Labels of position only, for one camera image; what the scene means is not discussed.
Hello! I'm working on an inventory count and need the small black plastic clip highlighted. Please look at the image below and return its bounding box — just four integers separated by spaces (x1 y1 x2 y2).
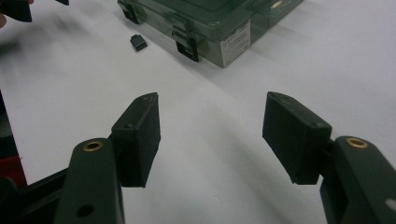
130 34 149 52

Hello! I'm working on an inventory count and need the translucent grey plastic organizer box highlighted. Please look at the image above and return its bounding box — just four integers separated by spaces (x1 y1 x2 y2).
117 0 304 68

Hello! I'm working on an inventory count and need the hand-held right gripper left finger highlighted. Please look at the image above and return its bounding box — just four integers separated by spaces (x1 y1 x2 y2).
54 91 162 224

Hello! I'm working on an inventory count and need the white board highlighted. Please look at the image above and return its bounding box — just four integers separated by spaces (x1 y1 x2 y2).
0 0 396 224

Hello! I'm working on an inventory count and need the red object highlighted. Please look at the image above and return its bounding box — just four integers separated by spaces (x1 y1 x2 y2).
0 155 28 189

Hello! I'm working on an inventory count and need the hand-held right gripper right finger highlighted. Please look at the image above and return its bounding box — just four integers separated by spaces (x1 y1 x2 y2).
262 91 396 224

